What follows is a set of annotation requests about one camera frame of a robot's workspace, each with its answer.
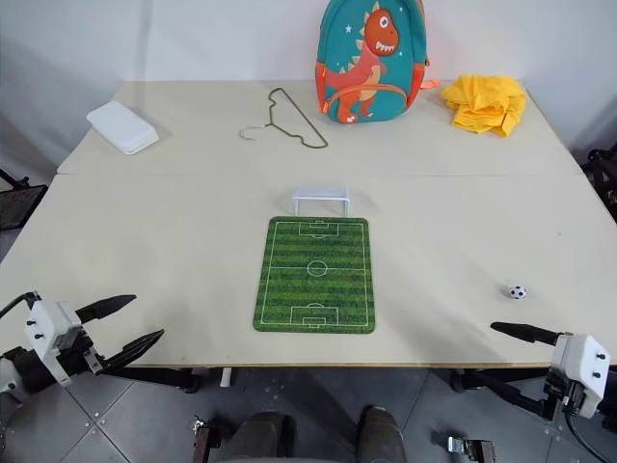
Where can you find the black table foot with caster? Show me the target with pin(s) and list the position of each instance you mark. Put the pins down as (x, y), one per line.
(169, 377)
(464, 380)

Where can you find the white flat lidded box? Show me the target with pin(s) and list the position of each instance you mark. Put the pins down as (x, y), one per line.
(123, 128)

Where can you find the green soccer field mat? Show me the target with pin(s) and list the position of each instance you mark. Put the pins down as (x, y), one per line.
(315, 289)

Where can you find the black equipment frame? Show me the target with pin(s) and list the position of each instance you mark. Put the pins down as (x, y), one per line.
(602, 178)

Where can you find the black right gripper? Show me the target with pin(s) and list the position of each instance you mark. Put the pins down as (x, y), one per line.
(564, 393)

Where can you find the tiny soccer ball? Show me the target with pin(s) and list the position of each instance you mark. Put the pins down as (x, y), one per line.
(517, 292)

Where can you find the teal dinosaur backpack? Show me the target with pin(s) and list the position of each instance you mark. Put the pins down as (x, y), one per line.
(371, 62)

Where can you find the black mesh stand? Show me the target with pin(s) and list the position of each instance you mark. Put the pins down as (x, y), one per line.
(19, 205)

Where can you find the metal bracket with screws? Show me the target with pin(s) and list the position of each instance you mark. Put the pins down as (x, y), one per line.
(470, 448)
(202, 436)

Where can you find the yellow crumpled cloth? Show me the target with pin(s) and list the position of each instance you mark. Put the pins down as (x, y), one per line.
(484, 101)

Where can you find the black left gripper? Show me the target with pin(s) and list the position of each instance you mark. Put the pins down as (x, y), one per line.
(77, 354)

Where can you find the small white toy goal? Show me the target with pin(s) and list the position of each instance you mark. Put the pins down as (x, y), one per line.
(320, 196)

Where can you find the white table leg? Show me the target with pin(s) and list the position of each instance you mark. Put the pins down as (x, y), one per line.
(225, 377)

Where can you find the dark rounded shape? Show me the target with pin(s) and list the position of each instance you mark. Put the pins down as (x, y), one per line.
(262, 436)
(381, 434)

